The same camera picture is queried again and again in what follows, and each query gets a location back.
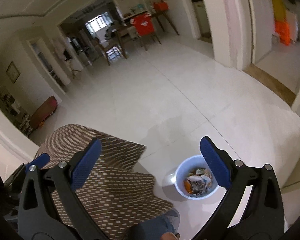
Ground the trash inside bin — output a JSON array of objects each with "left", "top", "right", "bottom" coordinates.
[{"left": 184, "top": 168, "right": 213, "bottom": 197}]

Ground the light blue trash bin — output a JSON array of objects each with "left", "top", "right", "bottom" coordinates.
[{"left": 174, "top": 155, "right": 219, "bottom": 200}]

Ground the person's right hand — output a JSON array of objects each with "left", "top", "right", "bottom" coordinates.
[{"left": 160, "top": 232, "right": 180, "bottom": 240}]

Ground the brown upholstered bench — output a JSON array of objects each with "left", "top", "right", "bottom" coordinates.
[{"left": 30, "top": 96, "right": 58, "bottom": 129}]

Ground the white shoe rack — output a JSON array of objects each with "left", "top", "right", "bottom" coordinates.
[{"left": 0, "top": 86, "right": 33, "bottom": 137}]

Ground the brown polka dot tablecloth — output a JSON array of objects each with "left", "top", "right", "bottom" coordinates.
[{"left": 35, "top": 124, "right": 173, "bottom": 239}]

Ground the coat stand with clothes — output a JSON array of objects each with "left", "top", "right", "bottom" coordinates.
[{"left": 52, "top": 38, "right": 82, "bottom": 79}]

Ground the person's blue jeans leg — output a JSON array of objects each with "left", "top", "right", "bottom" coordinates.
[{"left": 128, "top": 209, "right": 180, "bottom": 240}]

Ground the wooden dining chair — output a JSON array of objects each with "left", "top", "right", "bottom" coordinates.
[{"left": 91, "top": 37, "right": 123, "bottom": 65}]

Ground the chair with red jersey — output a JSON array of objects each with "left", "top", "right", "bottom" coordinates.
[{"left": 130, "top": 12, "right": 161, "bottom": 51}]

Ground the white sideboard shelf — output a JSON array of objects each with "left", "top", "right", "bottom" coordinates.
[{"left": 122, "top": 3, "right": 149, "bottom": 22}]

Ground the wooden dining table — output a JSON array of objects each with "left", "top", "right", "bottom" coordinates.
[{"left": 112, "top": 11, "right": 180, "bottom": 60}]

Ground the orange plastic stool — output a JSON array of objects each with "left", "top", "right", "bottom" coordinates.
[{"left": 275, "top": 20, "right": 290, "bottom": 46}]

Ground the red gift bag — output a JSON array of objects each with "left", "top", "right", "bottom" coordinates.
[{"left": 152, "top": 0, "right": 169, "bottom": 12}]

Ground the yellow box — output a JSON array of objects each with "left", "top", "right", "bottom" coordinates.
[{"left": 271, "top": 0, "right": 287, "bottom": 22}]

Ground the pink lace door curtain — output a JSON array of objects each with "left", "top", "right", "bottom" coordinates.
[{"left": 223, "top": 0, "right": 251, "bottom": 70}]

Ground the framed picture left wall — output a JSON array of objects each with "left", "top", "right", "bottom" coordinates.
[{"left": 6, "top": 61, "right": 20, "bottom": 84}]

